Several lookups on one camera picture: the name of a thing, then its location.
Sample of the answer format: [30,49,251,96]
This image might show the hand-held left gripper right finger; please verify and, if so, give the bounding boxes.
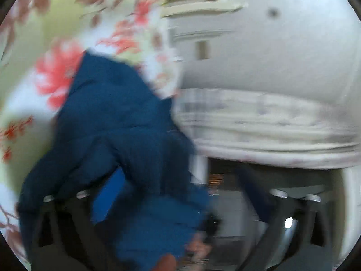
[234,165,333,271]

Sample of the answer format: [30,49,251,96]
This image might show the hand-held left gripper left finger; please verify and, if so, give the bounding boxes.
[31,171,127,271]

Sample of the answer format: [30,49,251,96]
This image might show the navy blue puffer jacket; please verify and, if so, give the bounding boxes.
[17,51,216,271]

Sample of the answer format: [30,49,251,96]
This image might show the dark window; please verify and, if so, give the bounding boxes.
[209,159,342,194]

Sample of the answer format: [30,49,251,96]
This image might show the printed striped curtain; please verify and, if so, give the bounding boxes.
[172,87,361,170]

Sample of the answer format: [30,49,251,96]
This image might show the floral patterned blanket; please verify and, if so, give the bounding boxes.
[0,0,184,263]

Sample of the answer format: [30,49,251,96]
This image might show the gold wall switch plate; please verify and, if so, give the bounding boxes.
[196,41,211,60]

